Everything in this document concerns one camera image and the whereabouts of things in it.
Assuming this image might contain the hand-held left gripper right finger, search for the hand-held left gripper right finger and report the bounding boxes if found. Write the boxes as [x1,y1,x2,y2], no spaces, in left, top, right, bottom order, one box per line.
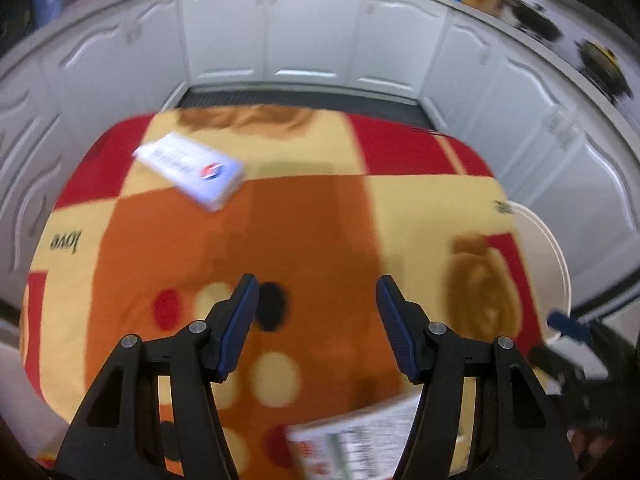
[376,275,581,480]

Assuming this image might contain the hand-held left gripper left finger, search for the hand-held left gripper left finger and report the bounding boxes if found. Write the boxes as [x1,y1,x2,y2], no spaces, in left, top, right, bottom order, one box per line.
[54,273,261,480]

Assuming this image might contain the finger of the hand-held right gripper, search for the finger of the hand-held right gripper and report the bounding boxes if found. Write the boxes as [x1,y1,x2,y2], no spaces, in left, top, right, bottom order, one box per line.
[547,310,593,343]

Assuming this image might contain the white paper piece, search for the white paper piece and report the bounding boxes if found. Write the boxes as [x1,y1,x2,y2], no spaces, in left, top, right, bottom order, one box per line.
[557,335,608,378]

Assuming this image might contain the white plastic bin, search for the white plastic bin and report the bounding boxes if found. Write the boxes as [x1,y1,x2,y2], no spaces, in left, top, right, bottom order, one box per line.
[505,200,573,346]

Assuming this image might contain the white orange printed carton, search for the white orange printed carton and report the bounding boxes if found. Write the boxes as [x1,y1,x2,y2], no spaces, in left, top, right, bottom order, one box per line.
[287,392,423,480]

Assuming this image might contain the white tissue pack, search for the white tissue pack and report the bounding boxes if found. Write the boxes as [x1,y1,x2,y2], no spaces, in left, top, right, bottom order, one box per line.
[132,131,246,212]

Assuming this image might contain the person's right hand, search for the person's right hand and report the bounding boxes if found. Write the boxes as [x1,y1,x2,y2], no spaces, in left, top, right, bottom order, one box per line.
[570,430,616,467]

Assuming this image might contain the printed red orange blanket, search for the printed red orange blanket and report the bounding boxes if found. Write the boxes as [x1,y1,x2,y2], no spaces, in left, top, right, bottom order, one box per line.
[20,105,556,480]

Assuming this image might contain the black pot with yellow lid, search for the black pot with yellow lid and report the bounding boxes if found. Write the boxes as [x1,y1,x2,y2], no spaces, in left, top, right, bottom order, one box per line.
[577,40,631,98]

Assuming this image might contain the white kitchen cabinets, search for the white kitchen cabinets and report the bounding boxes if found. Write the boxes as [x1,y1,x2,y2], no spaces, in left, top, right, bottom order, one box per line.
[0,0,640,321]

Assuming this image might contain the black wok with lid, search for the black wok with lid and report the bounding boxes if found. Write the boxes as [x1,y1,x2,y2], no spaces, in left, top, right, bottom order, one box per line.
[505,0,563,41]

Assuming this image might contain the blue plastic container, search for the blue plastic container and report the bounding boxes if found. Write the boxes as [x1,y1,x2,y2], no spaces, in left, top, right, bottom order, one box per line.
[32,0,63,26]

